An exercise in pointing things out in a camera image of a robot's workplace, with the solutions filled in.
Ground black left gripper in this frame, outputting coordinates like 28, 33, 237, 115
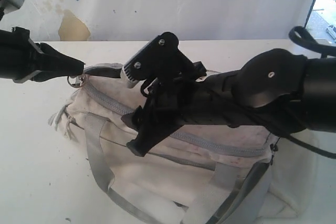
1, 27, 85, 83

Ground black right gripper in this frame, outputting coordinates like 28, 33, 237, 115
121, 62, 236, 156

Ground white fabric backpack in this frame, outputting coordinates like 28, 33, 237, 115
48, 62, 336, 224

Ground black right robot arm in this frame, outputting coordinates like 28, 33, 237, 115
122, 49, 335, 159

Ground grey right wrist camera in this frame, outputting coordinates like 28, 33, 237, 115
121, 31, 194, 89

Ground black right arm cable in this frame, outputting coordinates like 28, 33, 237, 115
288, 26, 336, 58

